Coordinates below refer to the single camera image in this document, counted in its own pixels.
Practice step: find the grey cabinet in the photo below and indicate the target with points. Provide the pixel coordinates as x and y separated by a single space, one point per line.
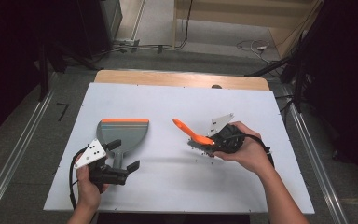
112 15

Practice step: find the white board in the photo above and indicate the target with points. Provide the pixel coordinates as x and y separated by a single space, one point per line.
167 186

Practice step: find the power strip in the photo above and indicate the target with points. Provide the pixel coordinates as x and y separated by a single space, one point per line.
127 43

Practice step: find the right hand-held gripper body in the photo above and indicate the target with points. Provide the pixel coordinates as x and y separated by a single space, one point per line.
227 141

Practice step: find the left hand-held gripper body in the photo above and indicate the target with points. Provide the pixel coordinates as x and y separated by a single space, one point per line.
90 155

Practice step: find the black curtain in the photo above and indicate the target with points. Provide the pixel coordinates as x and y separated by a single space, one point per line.
345 77
12 46

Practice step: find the grey dustpan with orange edge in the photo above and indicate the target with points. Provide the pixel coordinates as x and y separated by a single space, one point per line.
127 133

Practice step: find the black stand leg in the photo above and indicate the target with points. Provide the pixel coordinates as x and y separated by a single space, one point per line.
267 67

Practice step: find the light wooden furniture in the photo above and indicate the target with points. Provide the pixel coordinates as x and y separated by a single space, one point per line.
230 15

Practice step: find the metal floor rail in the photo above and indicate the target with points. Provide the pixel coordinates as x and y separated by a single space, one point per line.
12 161
320 174

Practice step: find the wooden table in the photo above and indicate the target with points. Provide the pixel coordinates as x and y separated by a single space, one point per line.
167 79

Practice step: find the orange brush with grey bristles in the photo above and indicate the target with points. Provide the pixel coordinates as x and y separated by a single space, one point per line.
189 130

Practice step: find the person's right hand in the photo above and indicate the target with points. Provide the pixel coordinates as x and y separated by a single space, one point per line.
251 155

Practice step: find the pile of red beans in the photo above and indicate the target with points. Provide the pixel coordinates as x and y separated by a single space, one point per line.
203 153

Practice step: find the person's left hand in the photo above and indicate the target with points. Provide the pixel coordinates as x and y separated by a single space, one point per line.
87 193

